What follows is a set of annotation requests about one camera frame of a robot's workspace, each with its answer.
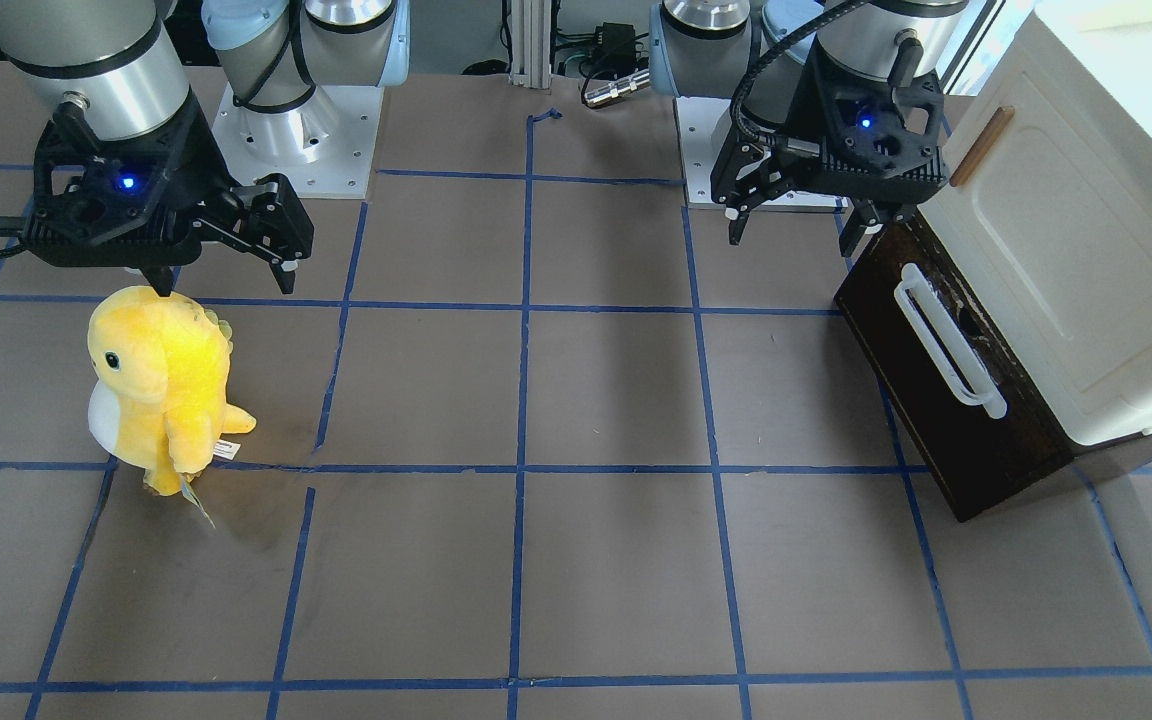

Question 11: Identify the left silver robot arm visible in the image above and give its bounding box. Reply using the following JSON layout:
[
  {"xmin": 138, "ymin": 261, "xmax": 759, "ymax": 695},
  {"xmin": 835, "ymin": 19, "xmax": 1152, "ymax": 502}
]
[{"xmin": 649, "ymin": 1, "xmax": 967, "ymax": 255}]

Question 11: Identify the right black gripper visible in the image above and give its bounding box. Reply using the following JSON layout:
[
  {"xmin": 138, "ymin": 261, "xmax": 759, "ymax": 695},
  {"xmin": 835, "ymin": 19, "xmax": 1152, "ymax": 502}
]
[{"xmin": 20, "ymin": 94, "xmax": 314, "ymax": 300}]

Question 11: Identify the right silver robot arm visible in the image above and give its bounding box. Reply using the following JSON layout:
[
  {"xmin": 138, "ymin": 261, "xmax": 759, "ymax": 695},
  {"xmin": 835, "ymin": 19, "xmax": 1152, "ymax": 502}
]
[{"xmin": 0, "ymin": 1, "xmax": 410, "ymax": 296}]

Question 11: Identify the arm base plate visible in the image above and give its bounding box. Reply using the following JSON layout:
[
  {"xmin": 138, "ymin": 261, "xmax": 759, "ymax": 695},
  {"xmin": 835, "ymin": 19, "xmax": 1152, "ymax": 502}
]
[
  {"xmin": 212, "ymin": 86, "xmax": 385, "ymax": 200},
  {"xmin": 675, "ymin": 97, "xmax": 850, "ymax": 213}
]

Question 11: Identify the yellow plush dinosaur toy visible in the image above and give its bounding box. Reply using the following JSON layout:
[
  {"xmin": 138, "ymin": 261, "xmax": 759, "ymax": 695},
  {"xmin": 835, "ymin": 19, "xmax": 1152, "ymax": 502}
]
[{"xmin": 88, "ymin": 286, "xmax": 256, "ymax": 507}]

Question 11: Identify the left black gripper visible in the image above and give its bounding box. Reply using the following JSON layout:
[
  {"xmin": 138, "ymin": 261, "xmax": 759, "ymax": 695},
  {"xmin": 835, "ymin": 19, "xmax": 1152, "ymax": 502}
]
[{"xmin": 710, "ymin": 40, "xmax": 948, "ymax": 258}]

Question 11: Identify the aluminium frame post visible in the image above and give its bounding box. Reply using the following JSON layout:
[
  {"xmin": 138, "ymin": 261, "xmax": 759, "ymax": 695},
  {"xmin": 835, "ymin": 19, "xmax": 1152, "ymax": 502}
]
[{"xmin": 508, "ymin": 0, "xmax": 554, "ymax": 92}]

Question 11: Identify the silver metal connector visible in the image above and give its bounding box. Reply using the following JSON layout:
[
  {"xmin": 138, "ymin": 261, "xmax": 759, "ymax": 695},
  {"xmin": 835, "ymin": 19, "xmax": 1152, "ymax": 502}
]
[{"xmin": 581, "ymin": 69, "xmax": 652, "ymax": 109}]

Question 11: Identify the white cabinet body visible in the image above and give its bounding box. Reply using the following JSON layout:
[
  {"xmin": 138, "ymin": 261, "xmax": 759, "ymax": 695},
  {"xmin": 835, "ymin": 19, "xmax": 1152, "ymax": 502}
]
[{"xmin": 922, "ymin": 1, "xmax": 1152, "ymax": 445}]

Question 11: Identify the white drawer handle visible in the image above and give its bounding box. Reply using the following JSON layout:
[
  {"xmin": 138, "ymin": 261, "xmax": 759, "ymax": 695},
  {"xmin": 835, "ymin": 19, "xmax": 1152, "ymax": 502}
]
[{"xmin": 893, "ymin": 263, "xmax": 1009, "ymax": 420}]

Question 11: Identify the black power adapter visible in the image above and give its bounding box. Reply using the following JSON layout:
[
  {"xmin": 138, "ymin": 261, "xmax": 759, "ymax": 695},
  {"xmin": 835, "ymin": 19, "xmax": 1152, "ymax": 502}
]
[{"xmin": 591, "ymin": 22, "xmax": 637, "ymax": 76}]

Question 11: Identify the dark wooden drawer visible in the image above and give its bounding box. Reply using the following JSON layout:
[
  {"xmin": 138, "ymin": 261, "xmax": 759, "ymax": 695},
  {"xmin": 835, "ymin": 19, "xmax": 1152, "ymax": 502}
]
[{"xmin": 835, "ymin": 217, "xmax": 1152, "ymax": 521}]

